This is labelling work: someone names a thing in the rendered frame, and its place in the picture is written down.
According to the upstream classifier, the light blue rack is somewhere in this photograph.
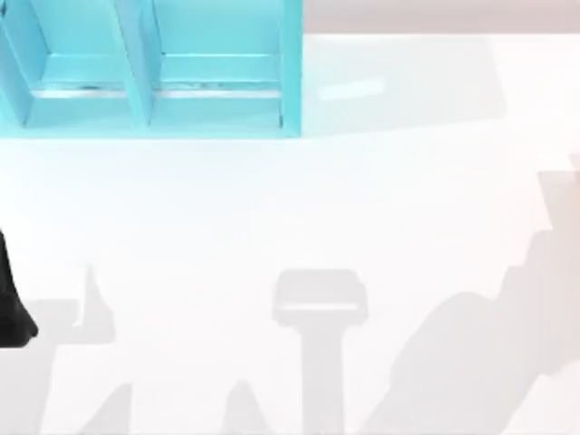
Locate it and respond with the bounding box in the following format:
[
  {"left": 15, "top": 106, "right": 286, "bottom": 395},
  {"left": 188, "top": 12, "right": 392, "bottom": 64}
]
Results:
[{"left": 0, "top": 0, "right": 304, "bottom": 139}]

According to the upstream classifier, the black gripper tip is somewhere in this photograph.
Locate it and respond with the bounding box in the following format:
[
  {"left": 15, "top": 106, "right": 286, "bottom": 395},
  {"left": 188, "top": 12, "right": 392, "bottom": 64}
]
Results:
[{"left": 0, "top": 230, "right": 40, "bottom": 349}]

